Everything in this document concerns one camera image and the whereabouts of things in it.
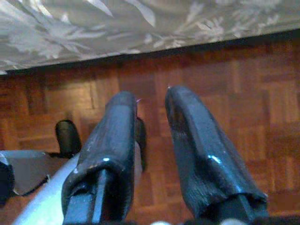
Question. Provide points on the black robot right foot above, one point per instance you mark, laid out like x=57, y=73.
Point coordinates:
x=141, y=136

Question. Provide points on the black robot foot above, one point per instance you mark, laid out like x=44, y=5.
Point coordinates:
x=68, y=138
x=141, y=136

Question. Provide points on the bed with grey floral sheet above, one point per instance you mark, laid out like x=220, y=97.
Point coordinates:
x=117, y=30

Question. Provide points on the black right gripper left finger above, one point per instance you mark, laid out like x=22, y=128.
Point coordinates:
x=107, y=159

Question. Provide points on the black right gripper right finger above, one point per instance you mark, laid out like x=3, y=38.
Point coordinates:
x=206, y=164

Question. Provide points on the black robot left foot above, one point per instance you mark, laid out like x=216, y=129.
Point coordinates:
x=68, y=138

